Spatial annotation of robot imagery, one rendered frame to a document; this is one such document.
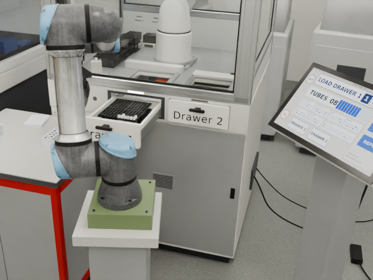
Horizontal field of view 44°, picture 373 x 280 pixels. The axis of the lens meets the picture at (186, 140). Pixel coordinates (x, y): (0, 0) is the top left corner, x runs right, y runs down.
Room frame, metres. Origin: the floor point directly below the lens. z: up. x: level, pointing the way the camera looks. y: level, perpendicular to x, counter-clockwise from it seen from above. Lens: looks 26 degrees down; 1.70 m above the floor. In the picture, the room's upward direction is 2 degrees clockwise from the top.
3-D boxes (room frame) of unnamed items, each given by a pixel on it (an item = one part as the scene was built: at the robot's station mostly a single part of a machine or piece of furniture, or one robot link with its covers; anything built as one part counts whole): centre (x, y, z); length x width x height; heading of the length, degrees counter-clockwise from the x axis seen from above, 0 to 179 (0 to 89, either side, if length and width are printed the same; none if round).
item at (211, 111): (1.99, -0.05, 0.87); 0.29 x 0.02 x 0.11; 76
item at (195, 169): (2.52, 0.09, 0.40); 1.03 x 0.95 x 0.80; 76
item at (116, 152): (1.32, 0.23, 0.99); 0.13 x 0.12 x 0.14; 103
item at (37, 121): (2.06, 0.74, 0.77); 0.13 x 0.09 x 0.02; 179
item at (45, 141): (1.87, 0.59, 0.78); 0.12 x 0.08 x 0.04; 164
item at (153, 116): (1.95, 0.28, 0.86); 0.40 x 0.26 x 0.06; 166
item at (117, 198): (1.33, 0.22, 0.87); 0.15 x 0.15 x 0.10
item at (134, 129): (1.75, 0.33, 0.87); 0.29 x 0.02 x 0.11; 76
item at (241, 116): (2.52, 0.10, 0.87); 1.02 x 0.95 x 0.14; 76
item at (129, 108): (1.95, 0.28, 0.87); 0.22 x 0.18 x 0.06; 166
